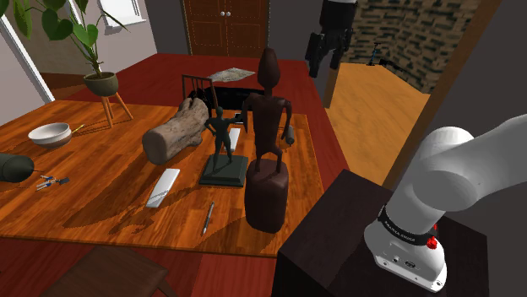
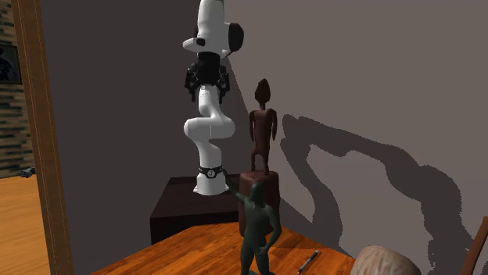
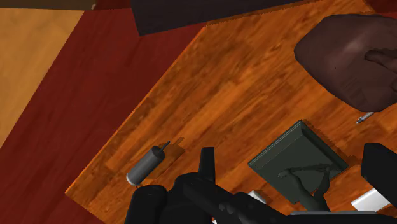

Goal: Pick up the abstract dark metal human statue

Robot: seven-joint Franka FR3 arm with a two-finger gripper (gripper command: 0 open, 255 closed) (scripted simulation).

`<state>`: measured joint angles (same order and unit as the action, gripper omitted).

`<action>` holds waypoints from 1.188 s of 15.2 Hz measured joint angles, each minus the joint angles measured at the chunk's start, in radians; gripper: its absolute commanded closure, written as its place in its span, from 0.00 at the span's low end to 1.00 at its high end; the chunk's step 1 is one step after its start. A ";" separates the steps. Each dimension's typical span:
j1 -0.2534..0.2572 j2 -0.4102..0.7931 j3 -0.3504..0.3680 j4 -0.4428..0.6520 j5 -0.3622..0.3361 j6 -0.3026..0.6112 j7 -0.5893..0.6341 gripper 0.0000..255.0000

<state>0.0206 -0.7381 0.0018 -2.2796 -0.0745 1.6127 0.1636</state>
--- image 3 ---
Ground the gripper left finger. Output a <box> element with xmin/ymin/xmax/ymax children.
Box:
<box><xmin>123</xmin><ymin>146</ymin><xmax>249</xmax><ymax>224</ymax></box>

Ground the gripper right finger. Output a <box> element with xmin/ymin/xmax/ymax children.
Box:
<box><xmin>361</xmin><ymin>142</ymin><xmax>397</xmax><ymax>209</ymax></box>

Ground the white flat block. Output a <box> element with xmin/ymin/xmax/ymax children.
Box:
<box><xmin>351</xmin><ymin>187</ymin><xmax>391</xmax><ymax>213</ymax></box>
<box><xmin>247</xmin><ymin>190</ymin><xmax>267</xmax><ymax>204</ymax></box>

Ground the silver pen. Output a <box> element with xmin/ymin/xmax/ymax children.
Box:
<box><xmin>355</xmin><ymin>111</ymin><xmax>375</xmax><ymax>125</ymax></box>

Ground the grey bottle with nozzle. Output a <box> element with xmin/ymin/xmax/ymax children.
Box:
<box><xmin>125</xmin><ymin>141</ymin><xmax>171</xmax><ymax>186</ymax></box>

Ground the wooden table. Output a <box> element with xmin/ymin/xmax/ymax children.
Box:
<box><xmin>64</xmin><ymin>0</ymin><xmax>397</xmax><ymax>224</ymax></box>

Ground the dark green monitor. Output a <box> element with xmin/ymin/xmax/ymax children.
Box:
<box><xmin>247</xmin><ymin>120</ymin><xmax>378</xmax><ymax>216</ymax></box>

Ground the dark brown bag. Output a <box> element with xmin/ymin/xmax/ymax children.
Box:
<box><xmin>293</xmin><ymin>13</ymin><xmax>397</xmax><ymax>113</ymax></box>

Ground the red rug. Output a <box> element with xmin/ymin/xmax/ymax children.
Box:
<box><xmin>0</xmin><ymin>0</ymin><xmax>207</xmax><ymax>224</ymax></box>

